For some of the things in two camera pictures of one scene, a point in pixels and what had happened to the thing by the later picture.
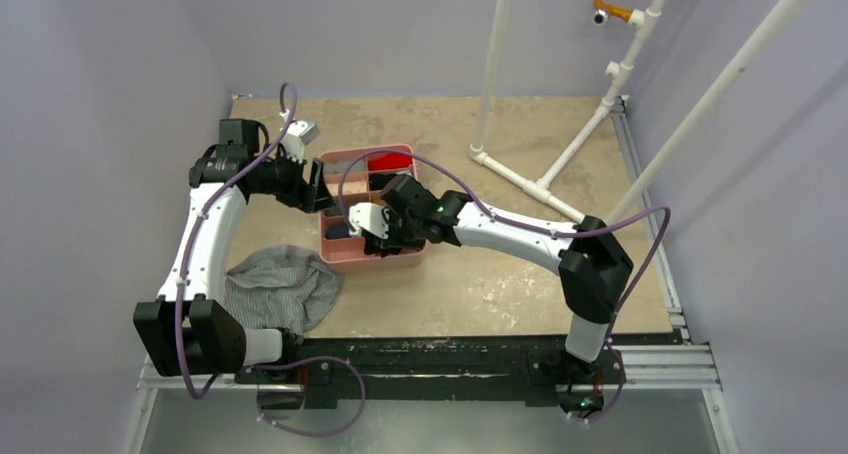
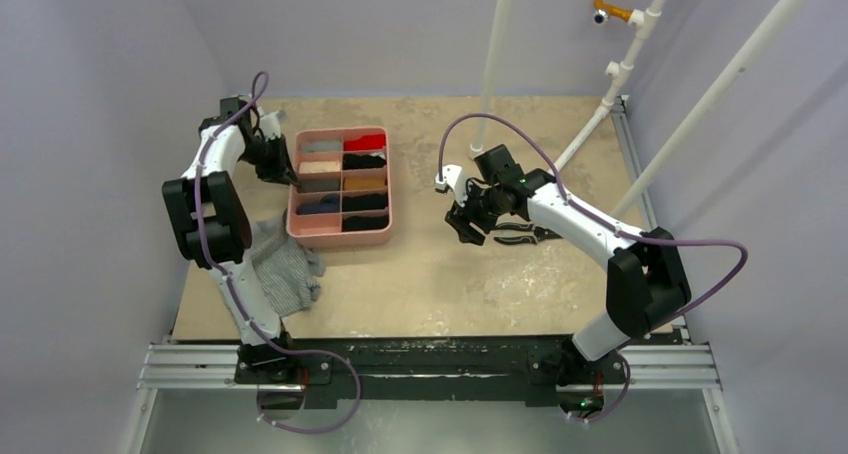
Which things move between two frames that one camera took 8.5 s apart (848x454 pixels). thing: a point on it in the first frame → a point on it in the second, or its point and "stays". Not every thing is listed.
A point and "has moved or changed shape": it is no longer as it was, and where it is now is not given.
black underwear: (390, 247) has moved or changed shape
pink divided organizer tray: (355, 175) has moved or changed shape
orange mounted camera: (603, 10) stays
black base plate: (515, 370) stays
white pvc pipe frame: (647, 20) stays
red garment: (390, 160) → (370, 141)
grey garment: (343, 166) → (321, 146)
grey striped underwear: (281, 286) has moved or changed shape
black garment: (378, 181) → (357, 161)
